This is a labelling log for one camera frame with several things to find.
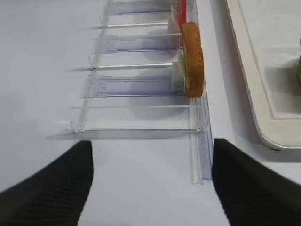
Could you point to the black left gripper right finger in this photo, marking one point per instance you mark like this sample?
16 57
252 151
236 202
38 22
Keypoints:
250 193

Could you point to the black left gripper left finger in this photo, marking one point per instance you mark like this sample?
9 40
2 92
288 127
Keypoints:
55 195

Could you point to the green lettuce leaf in burger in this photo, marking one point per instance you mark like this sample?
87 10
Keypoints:
298 71

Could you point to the red tomato slice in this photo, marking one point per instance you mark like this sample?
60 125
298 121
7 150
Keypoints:
182 13

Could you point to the white metal serving tray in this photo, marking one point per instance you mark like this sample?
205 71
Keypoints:
278 134

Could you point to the clear acrylic left food rack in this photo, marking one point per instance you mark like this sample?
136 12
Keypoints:
135 87

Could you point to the flat bottom bun slice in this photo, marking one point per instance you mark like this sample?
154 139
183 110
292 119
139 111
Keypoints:
194 62

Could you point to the white tray liner paper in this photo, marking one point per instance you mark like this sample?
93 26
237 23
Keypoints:
274 28

